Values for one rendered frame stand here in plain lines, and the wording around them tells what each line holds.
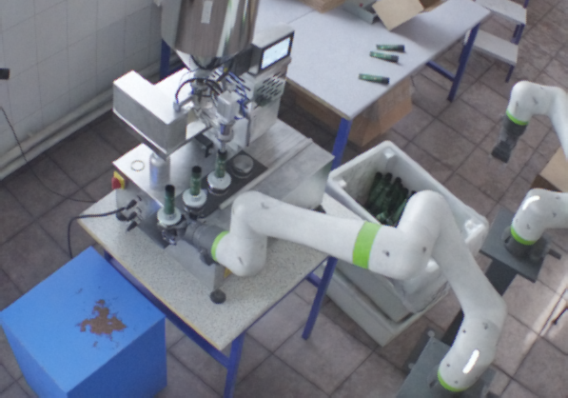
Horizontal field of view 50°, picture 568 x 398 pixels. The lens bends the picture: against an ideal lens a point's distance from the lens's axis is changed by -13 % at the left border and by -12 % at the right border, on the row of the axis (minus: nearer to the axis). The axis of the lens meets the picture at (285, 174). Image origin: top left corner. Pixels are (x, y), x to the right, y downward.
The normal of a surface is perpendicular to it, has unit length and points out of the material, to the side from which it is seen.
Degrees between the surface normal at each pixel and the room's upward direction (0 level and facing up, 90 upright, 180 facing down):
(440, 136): 0
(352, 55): 0
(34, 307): 0
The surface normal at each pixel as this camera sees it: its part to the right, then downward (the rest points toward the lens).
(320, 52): 0.15, -0.69
